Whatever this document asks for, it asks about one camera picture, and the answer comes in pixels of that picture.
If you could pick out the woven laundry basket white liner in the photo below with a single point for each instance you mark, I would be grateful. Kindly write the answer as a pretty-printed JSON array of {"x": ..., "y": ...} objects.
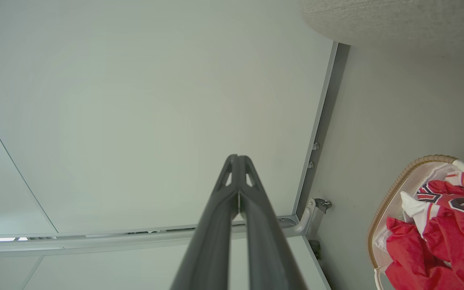
[{"x": 389, "y": 197}]

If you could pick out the aluminium wall frame post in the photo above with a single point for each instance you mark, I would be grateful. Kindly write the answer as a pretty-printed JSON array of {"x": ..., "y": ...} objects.
[{"x": 324, "y": 121}]

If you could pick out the gray fabric couch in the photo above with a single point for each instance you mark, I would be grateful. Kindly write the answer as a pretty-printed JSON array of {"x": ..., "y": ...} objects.
[{"x": 397, "y": 18}]

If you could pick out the aluminium wall frame rail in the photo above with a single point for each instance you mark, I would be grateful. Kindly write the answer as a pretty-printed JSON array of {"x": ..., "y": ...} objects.
[{"x": 95, "y": 241}]

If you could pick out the red shorts with white stripe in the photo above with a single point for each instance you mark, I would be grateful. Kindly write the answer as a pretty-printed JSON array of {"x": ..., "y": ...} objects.
[{"x": 437, "y": 257}]

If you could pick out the grey metal corner bracket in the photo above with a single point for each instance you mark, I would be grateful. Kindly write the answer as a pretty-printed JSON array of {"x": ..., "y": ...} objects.
[{"x": 322, "y": 204}]

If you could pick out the red jersey with black lettering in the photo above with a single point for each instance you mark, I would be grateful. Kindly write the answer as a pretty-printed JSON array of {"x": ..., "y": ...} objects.
[{"x": 441, "y": 199}]

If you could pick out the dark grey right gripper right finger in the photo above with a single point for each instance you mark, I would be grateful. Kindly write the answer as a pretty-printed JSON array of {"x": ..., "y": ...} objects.
[{"x": 268, "y": 249}]

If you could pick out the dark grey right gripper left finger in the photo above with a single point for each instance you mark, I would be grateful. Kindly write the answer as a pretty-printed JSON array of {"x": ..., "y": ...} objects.
[{"x": 212, "y": 241}]

